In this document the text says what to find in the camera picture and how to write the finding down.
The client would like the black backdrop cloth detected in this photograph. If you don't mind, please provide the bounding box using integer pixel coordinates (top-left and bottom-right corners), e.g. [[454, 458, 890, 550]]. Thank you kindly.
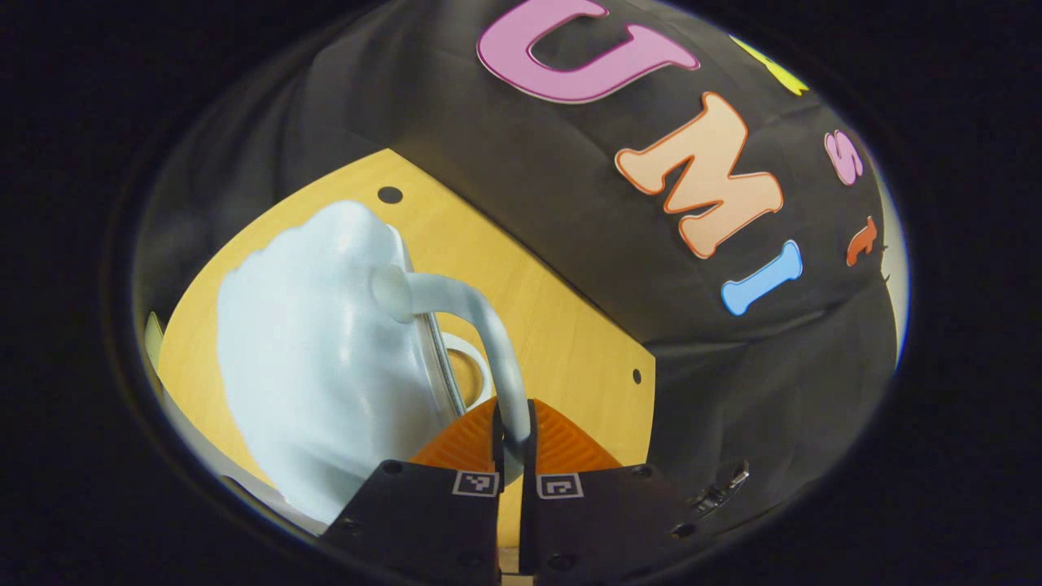
[[133, 0, 906, 538]]

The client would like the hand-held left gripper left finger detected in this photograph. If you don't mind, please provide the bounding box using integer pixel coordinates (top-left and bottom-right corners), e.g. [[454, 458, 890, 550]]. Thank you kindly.
[[321, 397, 506, 584]]

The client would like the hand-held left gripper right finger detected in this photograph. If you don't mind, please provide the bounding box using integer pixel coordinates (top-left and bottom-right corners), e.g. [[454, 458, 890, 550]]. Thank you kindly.
[[518, 398, 718, 579]]

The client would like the pale blue suitcase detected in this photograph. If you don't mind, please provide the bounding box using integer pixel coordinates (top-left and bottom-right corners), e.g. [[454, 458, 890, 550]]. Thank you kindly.
[[216, 200, 535, 527]]

